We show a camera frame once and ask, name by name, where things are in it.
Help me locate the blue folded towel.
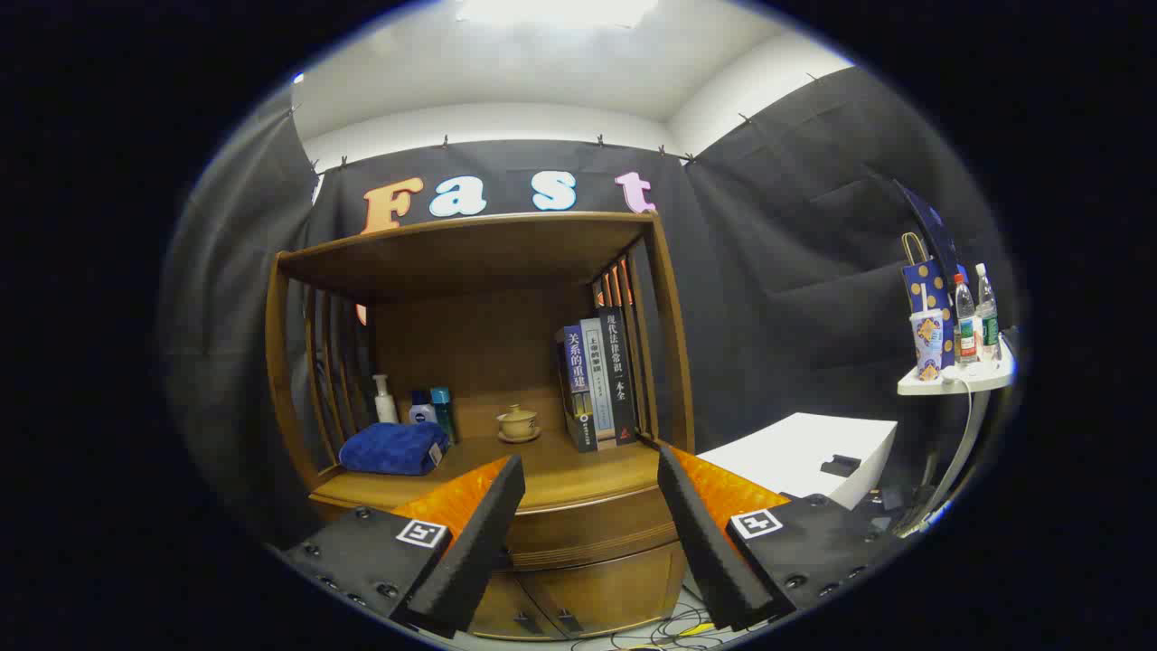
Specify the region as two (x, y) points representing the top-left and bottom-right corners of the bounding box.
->
(339, 422), (450, 476)

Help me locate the white side shelf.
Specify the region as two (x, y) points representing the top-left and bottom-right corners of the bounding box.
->
(890, 335), (1018, 539)

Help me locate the tangle of black cables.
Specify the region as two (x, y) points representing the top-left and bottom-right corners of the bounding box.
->
(578, 601), (724, 650)

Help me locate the grey spine book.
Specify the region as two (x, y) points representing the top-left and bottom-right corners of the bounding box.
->
(580, 318), (617, 450)

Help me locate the red label water bottle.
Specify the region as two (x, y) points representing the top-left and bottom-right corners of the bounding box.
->
(954, 274), (980, 365)

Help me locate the wooden cabinet with slatted hutch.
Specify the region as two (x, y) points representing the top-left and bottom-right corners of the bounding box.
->
(265, 212), (697, 641)

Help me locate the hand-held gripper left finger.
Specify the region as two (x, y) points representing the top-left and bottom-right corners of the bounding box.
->
(280, 455), (526, 638)

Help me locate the wooden countertop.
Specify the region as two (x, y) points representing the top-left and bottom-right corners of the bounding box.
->
(309, 432), (670, 516)

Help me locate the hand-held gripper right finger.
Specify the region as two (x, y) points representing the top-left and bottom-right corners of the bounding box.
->
(657, 445), (905, 631)

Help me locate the wooden drawer with black knob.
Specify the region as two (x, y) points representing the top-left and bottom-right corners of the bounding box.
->
(312, 486), (681, 572)

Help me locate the black backdrop cloth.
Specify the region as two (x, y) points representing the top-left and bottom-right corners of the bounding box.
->
(163, 68), (1022, 543)

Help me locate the wooden cabinet door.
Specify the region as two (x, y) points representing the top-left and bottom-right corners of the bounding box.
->
(517, 542), (688, 638)
(470, 570), (548, 641)

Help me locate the printed paper cup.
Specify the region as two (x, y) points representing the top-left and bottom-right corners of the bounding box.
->
(910, 309), (945, 381)

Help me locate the black spine book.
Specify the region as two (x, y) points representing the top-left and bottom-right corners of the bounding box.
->
(597, 307), (638, 446)

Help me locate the black electronic device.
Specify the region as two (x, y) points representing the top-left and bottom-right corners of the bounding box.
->
(851, 488), (916, 536)

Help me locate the beige lidded teacup with saucer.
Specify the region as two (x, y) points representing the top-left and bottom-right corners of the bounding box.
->
(496, 404), (541, 443)

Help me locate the dark blue paper bag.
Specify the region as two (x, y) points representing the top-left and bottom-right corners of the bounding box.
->
(895, 179), (968, 281)

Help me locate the green label water bottle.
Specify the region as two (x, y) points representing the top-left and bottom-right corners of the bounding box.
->
(974, 263), (1001, 361)

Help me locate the white box unit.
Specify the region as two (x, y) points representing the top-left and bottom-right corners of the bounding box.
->
(696, 413), (898, 510)

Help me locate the blue dotted gift bag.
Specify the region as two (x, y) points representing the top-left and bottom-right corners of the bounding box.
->
(900, 231), (957, 370)

